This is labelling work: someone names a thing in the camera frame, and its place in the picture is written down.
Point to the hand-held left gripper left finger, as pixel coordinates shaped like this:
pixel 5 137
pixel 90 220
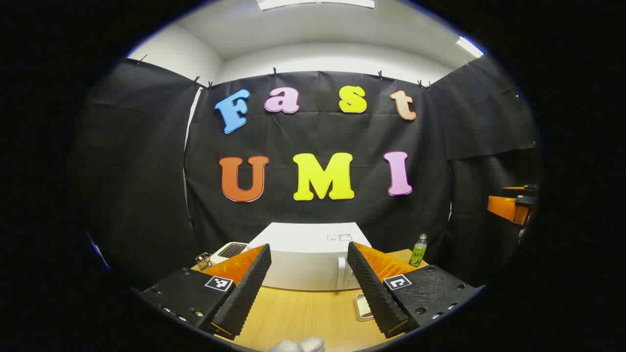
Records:
pixel 247 288

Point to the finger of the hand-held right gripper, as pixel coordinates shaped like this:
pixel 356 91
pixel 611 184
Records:
pixel 506 208
pixel 530 187

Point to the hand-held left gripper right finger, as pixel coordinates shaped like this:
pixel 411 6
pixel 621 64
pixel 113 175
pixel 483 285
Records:
pixel 371 293

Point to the white microwave oven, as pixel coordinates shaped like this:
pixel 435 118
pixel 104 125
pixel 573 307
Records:
pixel 303 254

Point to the white rectangular tray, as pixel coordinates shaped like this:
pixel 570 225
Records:
pixel 358 317

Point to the white toaster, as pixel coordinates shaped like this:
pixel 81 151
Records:
pixel 227 252

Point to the green drink bottle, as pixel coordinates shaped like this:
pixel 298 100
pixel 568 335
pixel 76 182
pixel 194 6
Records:
pixel 418 252

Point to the ceiling light panel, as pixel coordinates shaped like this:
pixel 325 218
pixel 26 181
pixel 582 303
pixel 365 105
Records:
pixel 470 47
pixel 315 3

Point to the black backdrop cloth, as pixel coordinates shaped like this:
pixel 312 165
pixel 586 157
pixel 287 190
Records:
pixel 323 137

